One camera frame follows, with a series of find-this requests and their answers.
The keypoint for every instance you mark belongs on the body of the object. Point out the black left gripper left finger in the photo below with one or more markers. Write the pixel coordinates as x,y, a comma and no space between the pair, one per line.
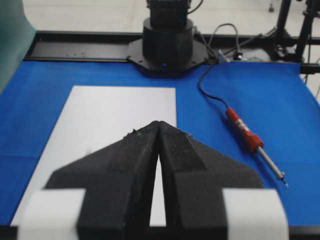
119,183

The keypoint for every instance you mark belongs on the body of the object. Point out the black table edge rail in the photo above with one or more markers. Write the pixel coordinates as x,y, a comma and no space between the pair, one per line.
72,46

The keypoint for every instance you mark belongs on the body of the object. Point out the red soldering iron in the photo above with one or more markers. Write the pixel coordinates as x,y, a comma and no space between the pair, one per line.
254,143

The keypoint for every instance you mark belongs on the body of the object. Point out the black frame stand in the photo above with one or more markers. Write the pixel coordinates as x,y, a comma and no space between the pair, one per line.
294,34

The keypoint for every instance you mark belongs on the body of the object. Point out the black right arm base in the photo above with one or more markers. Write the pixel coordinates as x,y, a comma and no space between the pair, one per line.
168,45

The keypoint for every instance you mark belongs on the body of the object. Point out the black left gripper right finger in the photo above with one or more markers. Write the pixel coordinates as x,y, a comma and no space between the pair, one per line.
193,176

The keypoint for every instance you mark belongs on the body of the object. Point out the blue table mat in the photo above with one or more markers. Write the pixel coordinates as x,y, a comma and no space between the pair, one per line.
270,98

